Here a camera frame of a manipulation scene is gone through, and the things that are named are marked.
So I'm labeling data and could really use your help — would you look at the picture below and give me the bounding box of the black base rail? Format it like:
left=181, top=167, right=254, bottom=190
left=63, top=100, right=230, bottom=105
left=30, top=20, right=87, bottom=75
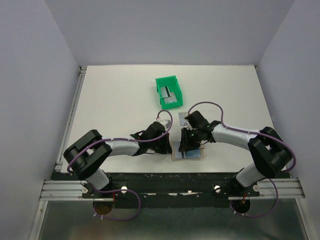
left=50, top=171, right=260, bottom=209

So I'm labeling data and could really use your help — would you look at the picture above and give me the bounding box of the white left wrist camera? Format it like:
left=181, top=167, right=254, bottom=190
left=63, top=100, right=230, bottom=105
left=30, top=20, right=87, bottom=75
left=157, top=118, right=172, bottom=131

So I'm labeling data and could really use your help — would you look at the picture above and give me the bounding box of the green plastic bin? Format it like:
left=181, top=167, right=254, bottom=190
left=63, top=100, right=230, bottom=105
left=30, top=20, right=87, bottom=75
left=155, top=75, right=184, bottom=110

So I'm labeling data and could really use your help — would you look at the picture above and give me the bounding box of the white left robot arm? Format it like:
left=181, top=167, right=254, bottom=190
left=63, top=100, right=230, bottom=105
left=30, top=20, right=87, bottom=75
left=63, top=120, right=172, bottom=198

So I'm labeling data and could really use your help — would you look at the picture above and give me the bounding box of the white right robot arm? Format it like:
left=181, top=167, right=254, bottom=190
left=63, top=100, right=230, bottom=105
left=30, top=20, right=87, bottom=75
left=178, top=110, right=294, bottom=196

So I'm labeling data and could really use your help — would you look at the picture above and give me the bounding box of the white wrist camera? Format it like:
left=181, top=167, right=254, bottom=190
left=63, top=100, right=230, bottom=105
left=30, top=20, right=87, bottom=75
left=183, top=116, right=193, bottom=130
left=157, top=118, right=172, bottom=131

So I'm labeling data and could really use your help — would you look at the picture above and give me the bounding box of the aluminium frame rail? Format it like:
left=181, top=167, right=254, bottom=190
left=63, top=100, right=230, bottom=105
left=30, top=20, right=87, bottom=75
left=39, top=180, right=89, bottom=201

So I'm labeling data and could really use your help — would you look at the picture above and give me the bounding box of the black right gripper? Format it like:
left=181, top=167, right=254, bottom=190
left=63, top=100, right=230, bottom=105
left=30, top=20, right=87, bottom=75
left=177, top=127, right=202, bottom=152

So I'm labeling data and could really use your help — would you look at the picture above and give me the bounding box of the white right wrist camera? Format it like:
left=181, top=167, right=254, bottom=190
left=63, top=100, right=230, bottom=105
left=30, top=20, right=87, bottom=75
left=183, top=116, right=193, bottom=130

